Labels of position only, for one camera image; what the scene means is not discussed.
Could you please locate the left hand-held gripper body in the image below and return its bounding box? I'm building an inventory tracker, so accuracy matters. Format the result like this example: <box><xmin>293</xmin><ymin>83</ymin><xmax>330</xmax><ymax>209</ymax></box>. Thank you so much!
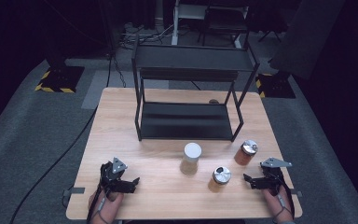
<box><xmin>100</xmin><ymin>156</ymin><xmax>129</xmax><ymax>194</ymax></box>

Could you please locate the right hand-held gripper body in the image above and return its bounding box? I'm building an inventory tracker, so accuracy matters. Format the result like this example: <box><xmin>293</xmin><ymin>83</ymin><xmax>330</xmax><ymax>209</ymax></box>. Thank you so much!
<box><xmin>259</xmin><ymin>157</ymin><xmax>293</xmax><ymax>196</ymax></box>

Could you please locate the silver-lid orange spice jar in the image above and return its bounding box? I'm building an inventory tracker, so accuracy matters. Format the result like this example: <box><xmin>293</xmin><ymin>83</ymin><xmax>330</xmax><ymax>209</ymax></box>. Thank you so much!
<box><xmin>233</xmin><ymin>139</ymin><xmax>259</xmax><ymax>167</ymax></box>
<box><xmin>207</xmin><ymin>165</ymin><xmax>233</xmax><ymax>193</ymax></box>

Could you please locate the white-lid spice jar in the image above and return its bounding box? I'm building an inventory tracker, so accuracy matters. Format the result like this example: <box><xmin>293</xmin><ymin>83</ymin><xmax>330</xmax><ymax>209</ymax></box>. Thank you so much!
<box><xmin>179</xmin><ymin>142</ymin><xmax>203</xmax><ymax>176</ymax></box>

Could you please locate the black two-tier metal rack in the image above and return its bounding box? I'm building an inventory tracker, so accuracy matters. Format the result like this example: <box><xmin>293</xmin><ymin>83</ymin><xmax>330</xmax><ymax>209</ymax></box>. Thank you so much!
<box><xmin>131</xmin><ymin>35</ymin><xmax>261</xmax><ymax>143</ymax></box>

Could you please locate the person's left hand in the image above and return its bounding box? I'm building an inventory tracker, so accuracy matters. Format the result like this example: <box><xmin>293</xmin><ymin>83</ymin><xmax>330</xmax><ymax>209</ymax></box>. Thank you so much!
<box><xmin>88</xmin><ymin>189</ymin><xmax>126</xmax><ymax>224</ymax></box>

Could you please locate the person's right hand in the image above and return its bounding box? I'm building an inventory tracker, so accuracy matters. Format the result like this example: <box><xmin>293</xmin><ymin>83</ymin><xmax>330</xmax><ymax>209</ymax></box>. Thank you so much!
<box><xmin>262</xmin><ymin>186</ymin><xmax>294</xmax><ymax>224</ymax></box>

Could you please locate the yellow-black striped stand base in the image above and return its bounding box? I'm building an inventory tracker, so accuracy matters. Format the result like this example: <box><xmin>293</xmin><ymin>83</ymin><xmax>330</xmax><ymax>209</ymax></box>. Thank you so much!
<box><xmin>255</xmin><ymin>72</ymin><xmax>296</xmax><ymax>100</ymax></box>
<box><xmin>34</xmin><ymin>64</ymin><xmax>86</xmax><ymax>94</ymax></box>

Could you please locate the dark grey panel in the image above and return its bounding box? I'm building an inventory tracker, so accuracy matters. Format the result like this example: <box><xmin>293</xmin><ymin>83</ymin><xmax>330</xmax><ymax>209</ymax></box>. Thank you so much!
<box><xmin>268</xmin><ymin>0</ymin><xmax>347</xmax><ymax>81</ymax></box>

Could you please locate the black chair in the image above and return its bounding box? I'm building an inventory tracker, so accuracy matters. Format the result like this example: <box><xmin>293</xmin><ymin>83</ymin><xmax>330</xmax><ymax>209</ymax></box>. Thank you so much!
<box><xmin>197</xmin><ymin>0</ymin><xmax>252</xmax><ymax>48</ymax></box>

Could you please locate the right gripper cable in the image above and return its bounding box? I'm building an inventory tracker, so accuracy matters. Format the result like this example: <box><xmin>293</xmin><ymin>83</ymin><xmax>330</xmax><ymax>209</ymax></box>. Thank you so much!
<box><xmin>271</xmin><ymin>177</ymin><xmax>296</xmax><ymax>224</ymax></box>

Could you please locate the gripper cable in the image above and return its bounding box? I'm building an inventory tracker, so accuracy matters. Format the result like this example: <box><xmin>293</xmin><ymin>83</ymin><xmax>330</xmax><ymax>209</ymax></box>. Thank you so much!
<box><xmin>271</xmin><ymin>177</ymin><xmax>296</xmax><ymax>224</ymax></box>
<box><xmin>86</xmin><ymin>182</ymin><xmax>110</xmax><ymax>224</ymax></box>

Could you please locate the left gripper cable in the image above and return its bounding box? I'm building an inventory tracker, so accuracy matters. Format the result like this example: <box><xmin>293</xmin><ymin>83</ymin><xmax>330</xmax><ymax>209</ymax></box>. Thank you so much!
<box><xmin>86</xmin><ymin>182</ymin><xmax>110</xmax><ymax>224</ymax></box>

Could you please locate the long black floor cable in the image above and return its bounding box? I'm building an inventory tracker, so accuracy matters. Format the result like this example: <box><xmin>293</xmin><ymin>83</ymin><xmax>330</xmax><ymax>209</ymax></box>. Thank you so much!
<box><xmin>8</xmin><ymin>53</ymin><xmax>119</xmax><ymax>224</ymax></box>

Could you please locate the tangle of floor cables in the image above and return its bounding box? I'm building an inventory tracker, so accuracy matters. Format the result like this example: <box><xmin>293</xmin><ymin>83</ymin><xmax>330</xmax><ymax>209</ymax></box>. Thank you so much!
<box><xmin>117</xmin><ymin>21</ymin><xmax>176</xmax><ymax>50</ymax></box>

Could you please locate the white metal stand frame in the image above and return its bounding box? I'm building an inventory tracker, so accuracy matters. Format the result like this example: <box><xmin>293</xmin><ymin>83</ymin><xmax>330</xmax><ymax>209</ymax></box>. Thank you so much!
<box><xmin>171</xmin><ymin>0</ymin><xmax>250</xmax><ymax>50</ymax></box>

